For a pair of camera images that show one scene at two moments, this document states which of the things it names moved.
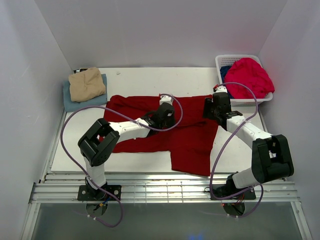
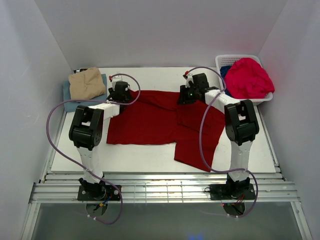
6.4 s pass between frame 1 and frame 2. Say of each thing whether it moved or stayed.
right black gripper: moved
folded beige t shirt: stayed
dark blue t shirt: stayed
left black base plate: stayed
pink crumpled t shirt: stayed
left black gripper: moved
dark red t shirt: moved
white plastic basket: stayed
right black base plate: stayed
